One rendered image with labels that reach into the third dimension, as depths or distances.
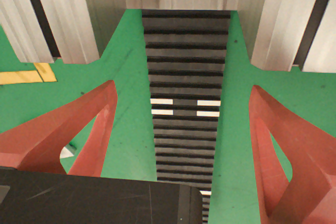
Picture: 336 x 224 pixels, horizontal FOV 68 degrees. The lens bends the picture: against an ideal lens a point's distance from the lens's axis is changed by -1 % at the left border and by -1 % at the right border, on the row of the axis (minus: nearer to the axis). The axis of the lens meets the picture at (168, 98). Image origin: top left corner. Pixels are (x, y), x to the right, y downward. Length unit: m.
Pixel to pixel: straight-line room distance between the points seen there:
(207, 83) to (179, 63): 0.03
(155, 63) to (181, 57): 0.02
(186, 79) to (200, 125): 0.04
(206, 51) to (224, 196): 0.21
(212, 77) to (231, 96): 0.03
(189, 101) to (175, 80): 0.02
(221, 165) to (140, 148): 0.08
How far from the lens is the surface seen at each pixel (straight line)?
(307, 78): 0.20
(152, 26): 0.16
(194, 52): 0.16
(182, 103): 0.18
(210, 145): 0.21
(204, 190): 0.25
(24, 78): 0.23
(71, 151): 0.28
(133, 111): 0.21
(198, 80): 0.17
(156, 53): 0.16
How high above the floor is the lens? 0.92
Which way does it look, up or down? 47 degrees down
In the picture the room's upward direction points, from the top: 172 degrees counter-clockwise
